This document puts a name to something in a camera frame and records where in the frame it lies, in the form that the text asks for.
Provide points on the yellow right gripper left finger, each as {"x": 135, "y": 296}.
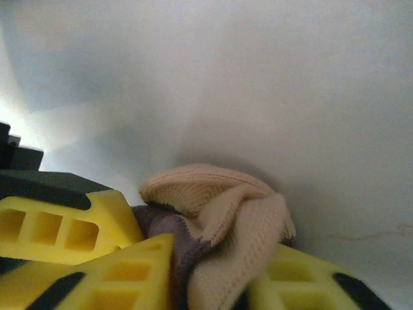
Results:
{"x": 135, "y": 274}

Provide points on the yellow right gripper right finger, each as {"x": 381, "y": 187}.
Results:
{"x": 306, "y": 281}

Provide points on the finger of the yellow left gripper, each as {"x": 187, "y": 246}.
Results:
{"x": 113, "y": 219}

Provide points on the purple striped sock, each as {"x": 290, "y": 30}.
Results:
{"x": 226, "y": 232}

